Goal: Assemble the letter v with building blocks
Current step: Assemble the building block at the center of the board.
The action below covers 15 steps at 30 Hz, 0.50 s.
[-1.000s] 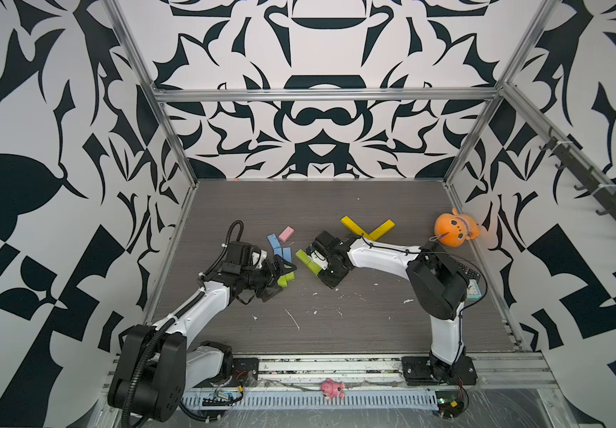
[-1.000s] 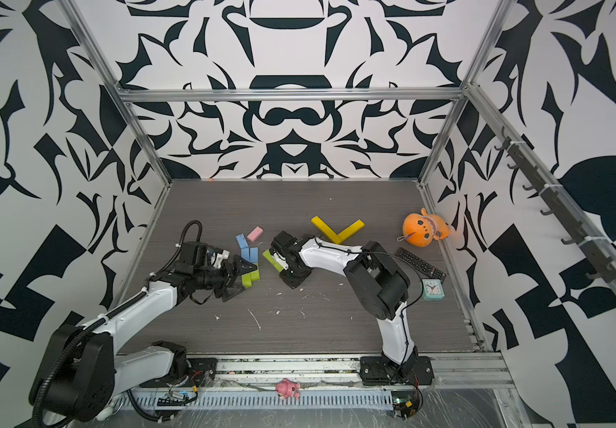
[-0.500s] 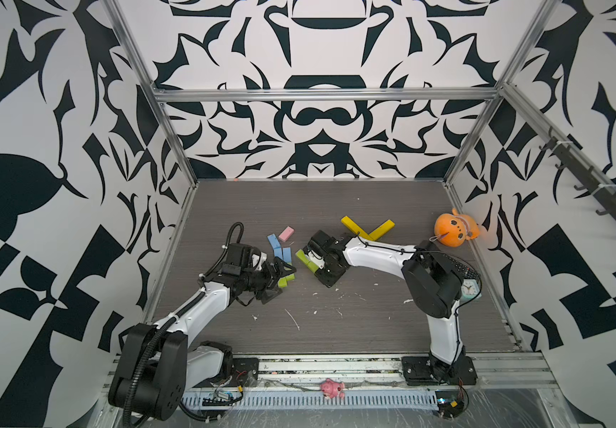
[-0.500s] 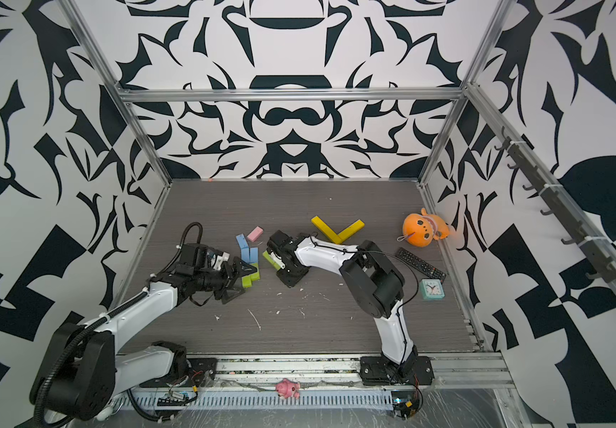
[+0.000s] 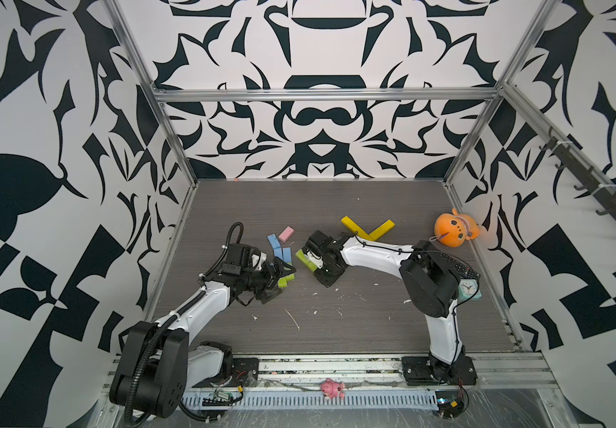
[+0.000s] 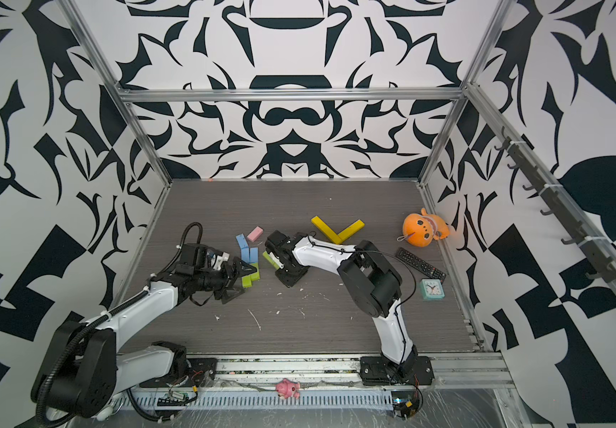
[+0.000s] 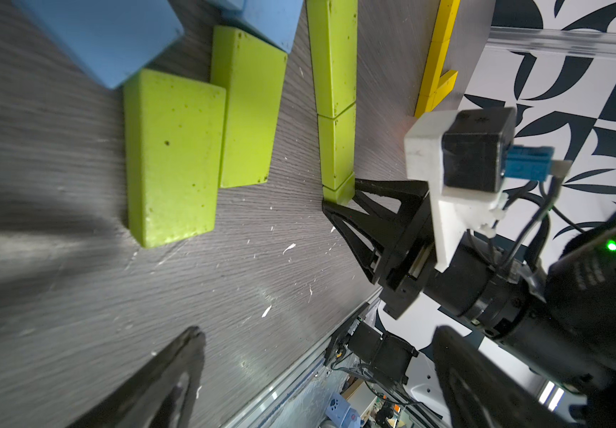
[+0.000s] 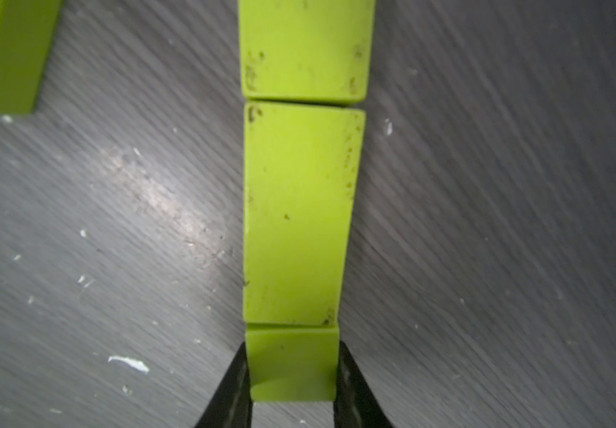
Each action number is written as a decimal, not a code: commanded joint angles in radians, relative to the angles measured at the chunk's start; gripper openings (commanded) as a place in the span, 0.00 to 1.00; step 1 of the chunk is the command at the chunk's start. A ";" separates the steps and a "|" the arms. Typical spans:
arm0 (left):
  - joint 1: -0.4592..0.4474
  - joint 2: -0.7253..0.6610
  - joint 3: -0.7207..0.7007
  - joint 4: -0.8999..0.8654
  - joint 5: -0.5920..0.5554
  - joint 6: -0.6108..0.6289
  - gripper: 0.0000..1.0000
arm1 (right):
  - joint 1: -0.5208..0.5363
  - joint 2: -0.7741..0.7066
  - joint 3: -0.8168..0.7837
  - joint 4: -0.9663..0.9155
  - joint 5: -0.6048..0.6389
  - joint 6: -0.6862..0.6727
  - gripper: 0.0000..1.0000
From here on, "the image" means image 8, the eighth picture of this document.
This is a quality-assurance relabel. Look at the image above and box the green block pair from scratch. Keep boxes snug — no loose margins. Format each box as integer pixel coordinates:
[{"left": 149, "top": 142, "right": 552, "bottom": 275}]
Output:
[{"left": 238, "top": 0, "right": 376, "bottom": 105}]

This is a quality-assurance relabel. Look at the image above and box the small green cube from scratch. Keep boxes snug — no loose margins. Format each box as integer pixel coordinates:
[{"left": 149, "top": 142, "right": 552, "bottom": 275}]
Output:
[{"left": 246, "top": 326, "right": 340, "bottom": 403}]

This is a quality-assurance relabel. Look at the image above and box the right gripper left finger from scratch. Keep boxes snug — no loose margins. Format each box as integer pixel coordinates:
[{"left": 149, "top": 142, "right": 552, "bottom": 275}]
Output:
[{"left": 194, "top": 342, "right": 254, "bottom": 428}]

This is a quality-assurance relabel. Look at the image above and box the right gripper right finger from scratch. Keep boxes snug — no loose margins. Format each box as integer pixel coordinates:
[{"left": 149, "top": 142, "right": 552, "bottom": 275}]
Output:
[{"left": 333, "top": 341, "right": 394, "bottom": 428}]

